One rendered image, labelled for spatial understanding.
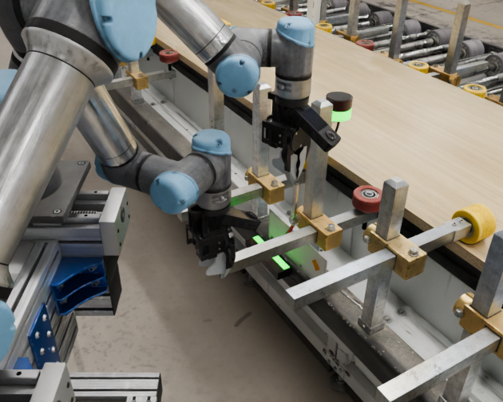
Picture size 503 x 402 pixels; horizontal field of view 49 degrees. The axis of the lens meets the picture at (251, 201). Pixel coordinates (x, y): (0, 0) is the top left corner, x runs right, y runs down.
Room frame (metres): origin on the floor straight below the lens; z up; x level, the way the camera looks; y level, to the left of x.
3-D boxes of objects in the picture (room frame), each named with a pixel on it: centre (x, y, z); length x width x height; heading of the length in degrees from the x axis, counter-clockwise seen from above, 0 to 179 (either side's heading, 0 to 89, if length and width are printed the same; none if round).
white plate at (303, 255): (1.14, -0.12, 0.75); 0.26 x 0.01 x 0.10; 31
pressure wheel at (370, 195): (1.17, -0.30, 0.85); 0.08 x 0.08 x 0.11
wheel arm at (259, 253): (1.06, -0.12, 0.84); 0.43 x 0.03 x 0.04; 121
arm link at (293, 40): (1.08, -0.08, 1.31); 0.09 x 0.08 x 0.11; 86
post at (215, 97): (1.57, 0.11, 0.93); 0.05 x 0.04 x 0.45; 31
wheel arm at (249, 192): (1.28, 0.00, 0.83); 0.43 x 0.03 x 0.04; 121
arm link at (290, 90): (1.08, -0.08, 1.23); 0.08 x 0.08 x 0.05
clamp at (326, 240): (1.11, -0.17, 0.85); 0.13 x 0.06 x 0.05; 31
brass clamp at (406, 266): (0.90, -0.29, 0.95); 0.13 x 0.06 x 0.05; 31
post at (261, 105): (1.34, -0.02, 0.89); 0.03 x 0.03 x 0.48; 31
